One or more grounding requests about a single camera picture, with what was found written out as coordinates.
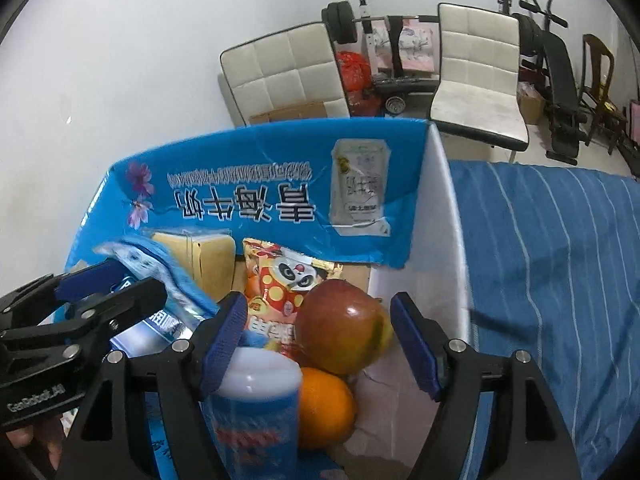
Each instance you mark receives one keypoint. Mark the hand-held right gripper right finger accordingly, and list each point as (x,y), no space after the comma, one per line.
(415,345)

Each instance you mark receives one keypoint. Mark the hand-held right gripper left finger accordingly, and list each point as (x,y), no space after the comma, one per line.
(225,340)

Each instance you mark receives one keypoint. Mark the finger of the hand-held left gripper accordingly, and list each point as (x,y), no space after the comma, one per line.
(135,302)
(90,280)

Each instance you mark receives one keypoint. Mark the light blue snack packet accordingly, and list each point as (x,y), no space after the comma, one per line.
(165,270)

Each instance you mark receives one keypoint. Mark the blue drink can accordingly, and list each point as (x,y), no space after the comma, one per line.
(255,410)

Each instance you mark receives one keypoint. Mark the red apple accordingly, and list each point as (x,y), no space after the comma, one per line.
(340,325)

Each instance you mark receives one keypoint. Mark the pale yellow box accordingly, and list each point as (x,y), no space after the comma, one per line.
(215,260)

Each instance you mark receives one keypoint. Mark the orange snack packet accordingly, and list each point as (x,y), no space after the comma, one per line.
(280,280)

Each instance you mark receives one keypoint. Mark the orange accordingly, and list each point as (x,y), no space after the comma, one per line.
(325,410)

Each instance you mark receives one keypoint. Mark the blue cardboard box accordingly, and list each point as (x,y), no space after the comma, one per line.
(225,160)

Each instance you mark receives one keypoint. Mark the person's left hand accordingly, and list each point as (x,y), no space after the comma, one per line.
(35,437)

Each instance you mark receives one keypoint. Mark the blue striped bedsheet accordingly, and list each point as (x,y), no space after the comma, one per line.
(550,285)

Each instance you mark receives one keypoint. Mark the flat cardboard piece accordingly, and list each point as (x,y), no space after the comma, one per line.
(290,112)

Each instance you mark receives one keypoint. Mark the small cardboard box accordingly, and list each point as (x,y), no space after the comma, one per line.
(530,105)

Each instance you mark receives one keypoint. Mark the red plastic bag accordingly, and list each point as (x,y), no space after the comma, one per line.
(355,80)

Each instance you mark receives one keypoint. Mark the white padded chair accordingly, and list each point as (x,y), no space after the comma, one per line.
(475,60)
(285,70)

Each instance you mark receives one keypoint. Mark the black exercise bench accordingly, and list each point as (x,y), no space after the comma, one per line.
(560,85)

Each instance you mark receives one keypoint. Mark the flower painting canvas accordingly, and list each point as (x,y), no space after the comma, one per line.
(415,42)

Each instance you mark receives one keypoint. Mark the dark wooden chair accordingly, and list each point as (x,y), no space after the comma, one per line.
(600,75)

